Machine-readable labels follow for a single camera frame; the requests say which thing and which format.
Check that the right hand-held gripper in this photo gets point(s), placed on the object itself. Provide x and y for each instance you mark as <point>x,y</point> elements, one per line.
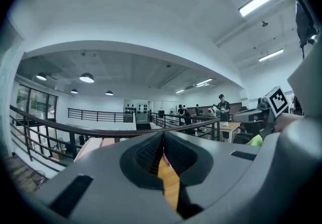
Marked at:
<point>278,102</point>

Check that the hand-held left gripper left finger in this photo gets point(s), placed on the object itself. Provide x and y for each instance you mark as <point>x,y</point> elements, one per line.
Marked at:
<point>141,160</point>

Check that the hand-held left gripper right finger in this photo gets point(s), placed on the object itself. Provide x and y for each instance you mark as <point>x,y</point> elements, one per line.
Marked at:
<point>191,162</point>

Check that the beige box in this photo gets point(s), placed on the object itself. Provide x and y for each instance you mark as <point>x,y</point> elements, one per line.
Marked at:
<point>88,148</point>

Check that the person's right forearm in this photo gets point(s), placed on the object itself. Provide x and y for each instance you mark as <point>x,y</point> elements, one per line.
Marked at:
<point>289,122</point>

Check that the light wooden side table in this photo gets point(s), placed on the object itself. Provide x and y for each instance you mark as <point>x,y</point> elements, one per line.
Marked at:
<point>230,126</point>

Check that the yellow-green cushion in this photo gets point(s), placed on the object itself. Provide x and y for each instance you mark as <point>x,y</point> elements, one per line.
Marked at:
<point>255,140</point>

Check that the black metal balcony railing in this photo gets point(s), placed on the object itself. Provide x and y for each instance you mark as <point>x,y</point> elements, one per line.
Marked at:
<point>100,115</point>

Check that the round ceiling lamp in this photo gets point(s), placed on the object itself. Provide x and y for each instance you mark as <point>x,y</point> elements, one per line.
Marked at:
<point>86,78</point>

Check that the person's black shirt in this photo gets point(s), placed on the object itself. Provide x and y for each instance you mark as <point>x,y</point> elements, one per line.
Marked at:
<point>305,21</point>

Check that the long ceiling tube light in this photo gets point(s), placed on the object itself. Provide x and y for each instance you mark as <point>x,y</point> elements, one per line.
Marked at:
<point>260,1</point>

